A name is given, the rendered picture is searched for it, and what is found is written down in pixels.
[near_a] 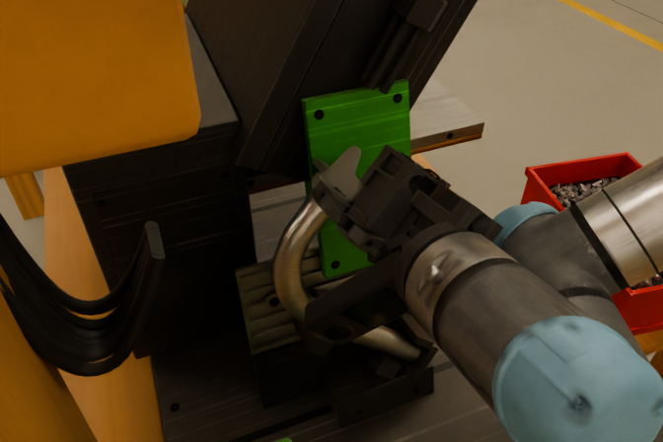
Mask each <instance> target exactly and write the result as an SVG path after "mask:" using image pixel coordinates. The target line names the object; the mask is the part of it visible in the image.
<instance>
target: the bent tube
mask: <svg viewBox="0 0 663 442"><path fill-rule="evenodd" d="M312 164H313V165H314V166H315V167H316V168H317V169H318V170H319V171H320V172H321V173H324V172H325V171H326V170H327V169H328V168H329V167H330V166H329V165H328V164H327V163H325V162H324V161H322V160H321V159H319V158H318V157H315V159H314V160H313V161H312ZM328 219H329V216H328V215H327V214H326V213H325V212H324V211H323V210H322V209H321V208H320V207H319V205H318V204H317V203H316V201H315V200H314V197H313V196H312V193H311V194H310V195H309V196H308V198H307V199H306V200H305V202H304V203H303V204H302V206H301V207H300V208H299V210H298V211H297V213H296V214H295V215H294V217H293V218H292V219H291V221H290V222H289V223H288V225H287V226H286V228H285V230H284V231H283V233H282V235H281V237H280V239H279V242H278V244H277V247H276V250H275V254H274V259H273V282H274V287H275V290H276V293H277V296H278V298H279V300H280V302H281V303H282V305H283V306H284V308H285V309H286V310H287V311H288V313H289V314H290V315H291V316H293V317H294V318H295V319H296V320H298V321H299V322H301V323H302V324H304V321H305V307H306V305H307V304H308V303H310V302H312V301H313V300H315V298H314V297H312V296H311V295H310V294H309V293H308V291H307V290H306V288H305V286H304V284H303V280H302V274H301V269H302V261H303V258H304V255H305V252H306V250H307V249H308V247H309V245H310V244H311V242H312V241H313V239H314V238H315V237H316V235H317V234H318V233H319V231H320V230H321V229H322V227H323V226H324V225H325V223H326V222H327V221H328ZM352 342H355V343H357V344H360V345H363V346H366V347H369V348H372V349H374V350H377V351H380V352H383V353H386V354H389V355H391V356H394V357H397V358H399V359H402V360H405V361H407V362H412V361H414V360H415V359H416V358H417V356H418V354H419V351H420V345H418V344H415V343H413V342H412V341H411V340H410V339H409V337H408V336H407V335H406V334H404V333H401V332H399V331H394V330H392V329H389V328H387V327H384V326H380V327H378V328H376V329H374V330H372V331H369V332H367V333H365V334H363V335H362V336H360V337H358V338H356V339H354V340H352Z"/></svg>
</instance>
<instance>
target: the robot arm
mask: <svg viewBox="0 0 663 442"><path fill-rule="evenodd" d="M360 156H361V150H360V149H359V148H358V147H356V146H352V147H349V148H348V149H347V150H346V151H345V152H344V153H343V154H342V155H341V156H340V157H339V158H338V159H337V160H336V161H335V162H334V163H333V164H332V165H331V166H330V167H329V168H328V169H327V170H326V171H325V172H324V173H321V172H316V173H315V175H314V176H313V179H312V190H313V191H312V196H313V197H314V200H315V201H316V203H317V204H318V205H319V207H320V208H321V209H322V210H323V211H324V212H325V213H326V214H327V215H328V216H329V218H330V219H331V220H332V221H333V222H334V223H335V224H336V225H337V226H336V228H337V230H338V231H339V232H340V233H341V234H342V235H343V236H344V237H345V238H346V239H347V240H348V241H349V242H350V243H351V244H352V245H353V246H355V247H356V248H357V249H359V250H360V251H362V252H363V253H365V254H367V259H368V261H370V262H371V263H373V265H371V266H369V267H368V268H366V269H364V270H363V271H361V272H359V273H358V274H356V275H354V276H353V277H351V278H349V279H348V280H346V281H344V282H343V283H341V284H339V285H338V286H336V287H335V288H334V289H332V290H330V291H328V292H327V293H325V294H323V295H322V296H320V297H318V298H317V299H315V300H313V301H312V302H310V303H308V304H307V305H306V307H305V321H304V327H305V329H306V330H308V331H310V332H314V333H316V334H318V335H320V336H323V337H325V338H327V339H329V340H332V341H334V342H336V343H338V344H346V343H348V342H350V341H352V340H354V339H356V338H358V337H360V336H362V335H363V334H365V333H367V332H370V331H372V330H374V329H376V328H378V327H380V326H382V325H384V324H386V323H388V322H390V321H392V320H394V319H396V318H398V317H400V316H402V315H404V314H406V313H408V312H411V314H412V315H413V316H414V318H415V319H416V320H417V321H418V322H419V323H420V325H421V326H422V327H423V328H424V329H425V331H426V332H427V333H428V334H429V335H430V336H431V338H432V339H433V340H434V341H435V342H436V344H437V345H438V346H439V347H440V348H441V350H442V351H443V352H444V353H445V355H446V356H447V357H448V358H449V359H450V360H451V362H452V363H453V364H454V365H455V366H456V368H457V369H458V370H459V371H460V372H461V373H462V375H463V376H464V377H465V378H466V379H467V381H468V382H469V383H470V384H471V385H472V387H473V388H474V389H475V390H476V391H477V393H478V394H479V395H480V396H481V397H482V399H483V400H484V401H485V402H486V403H487V405H488V406H489V407H490V408H491V409H492V411H493V412H494V413H495V414H496V415H497V417H498V419H499V421H500V423H501V425H502V426H503V428H504V429H505V431H506V432H507V433H508V435H509V436H510V437H511V438H512V439H513V440H514V441H515V442H663V380H662V378H661V377H660V375H659V373H658V372H657V371H656V370H655V369H654V368H653V367H652V365H651V363H650V362H649V360H648V358H647V357H646V355H645V353H644V352H643V350H642V349H641V347H640V345H639V344H638V342H637V340H636V339H635V337H634V335H633V334H632V332H631V330H630V329H629V327H628V325H627V324H626V322H625V320H624V318H623V317H622V315H621V313H620V312H619V310H618V308H617V305H616V304H615V302H614V301H613V299H612V297H611V296H612V295H614V294H616V293H618V292H620V291H622V290H624V289H626V288H629V287H630V286H632V285H634V284H637V283H639V282H641V281H643V280H645V279H647V278H649V277H651V276H653V275H655V274H657V273H659V272H661V271H663V156H661V157H660V158H658V159H656V160H654V161H652V162H650V163H649V164H647V165H645V166H643V167H641V168H640V169H638V170H636V171H634V172H632V173H631V174H629V175H627V176H625V177H623V178H621V179H620V180H618V181H616V182H614V183H612V184H610V185H608V186H606V187H604V188H603V189H601V190H599V191H597V192H595V193H593V194H592V195H590V196H588V197H586V198H584V199H583V200H581V201H579V202H577V203H576V204H573V205H572V206H570V207H568V208H566V209H564V210H562V211H560V212H558V211H557V210H556V209H555V208H553V207H552V206H550V205H548V204H546V203H542V202H537V201H530V202H528V203H527V204H523V205H518V204H515V205H513V206H510V207H508V208H506V209H505V210H503V211H501V212H500V213H499V214H497V215H496V216H495V217H494V218H493V219H491V218H490V217H488V216H487V215H486V214H484V213H483V212H482V211H481V210H479V209H478V208H477V207H475V206H474V205H473V204H471V203H470V202H468V201H467V200H465V199H464V198H461V197H460V196H459V195H458V194H456V193H455V192H454V191H452V190H451V189H449V187H450V186H451V185H450V184H449V183H447V182H446V181H444V180H443V179H441V178H440V176H439V175H438V174H436V173H435V172H433V171H432V170H430V169H425V168H423V167H422V166H421V165H419V164H418V163H417V162H414V160H412V159H411V158H410V157H408V156H407V155H405V154H404V153H403V152H402V153H399V152H398V151H396V150H395V149H394V148H392V147H391V146H389V145H388V144H387V145H386V146H385V148H384V149H383V150H382V152H381V153H380V154H379V156H378V157H377V159H376V160H375V161H374V162H373V163H372V164H371V166H370V167H369V168H368V170H367V171H366V172H365V174H364V175H363V176H362V178H361V179H360V180H359V179H358V178H357V177H356V175H355V172H356V168H357V165H358V162H359V159H360ZM386 172H387V173H388V174H390V175H391V176H389V175H388V174H387V173H386ZM430 172H431V173H432V174H431V173H430ZM434 175H435V176H436V177H435V176H434ZM362 184H365V186H363V185H362ZM340 192H342V193H343V194H344V195H345V196H344V195H343V194H341V193H340Z"/></svg>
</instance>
